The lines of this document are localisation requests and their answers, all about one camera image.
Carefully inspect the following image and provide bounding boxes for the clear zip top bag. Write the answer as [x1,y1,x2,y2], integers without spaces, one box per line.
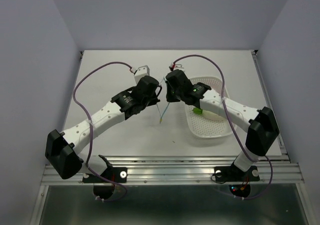
[156,77,170,124]

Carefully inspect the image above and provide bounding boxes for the green toy pepper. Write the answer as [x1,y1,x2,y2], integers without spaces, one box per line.
[192,107,203,115]

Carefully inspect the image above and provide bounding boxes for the white toy radish green top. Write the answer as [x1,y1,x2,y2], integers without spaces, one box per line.
[201,110,225,122]

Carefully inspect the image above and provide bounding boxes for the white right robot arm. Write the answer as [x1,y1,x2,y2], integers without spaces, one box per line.
[165,69,280,180]

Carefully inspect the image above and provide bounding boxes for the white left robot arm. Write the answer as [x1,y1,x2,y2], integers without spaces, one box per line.
[45,75,161,180]

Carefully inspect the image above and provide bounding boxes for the white perforated plastic basket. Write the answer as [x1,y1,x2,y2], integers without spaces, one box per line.
[184,76,233,139]

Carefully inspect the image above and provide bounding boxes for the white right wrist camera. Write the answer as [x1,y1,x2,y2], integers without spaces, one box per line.
[169,63,185,72]

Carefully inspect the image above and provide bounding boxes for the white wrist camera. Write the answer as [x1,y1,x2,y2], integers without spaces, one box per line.
[169,63,185,72]
[134,65,150,84]

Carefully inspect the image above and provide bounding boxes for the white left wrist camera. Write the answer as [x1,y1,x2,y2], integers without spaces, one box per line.
[134,65,150,84]

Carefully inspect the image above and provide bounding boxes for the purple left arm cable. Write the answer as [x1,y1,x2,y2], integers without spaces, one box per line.
[72,61,133,202]

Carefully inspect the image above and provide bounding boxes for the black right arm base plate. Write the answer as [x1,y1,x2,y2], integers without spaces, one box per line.
[210,165,260,199]

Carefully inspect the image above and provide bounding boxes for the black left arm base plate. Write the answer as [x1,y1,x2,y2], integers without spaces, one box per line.
[82,167,128,203]

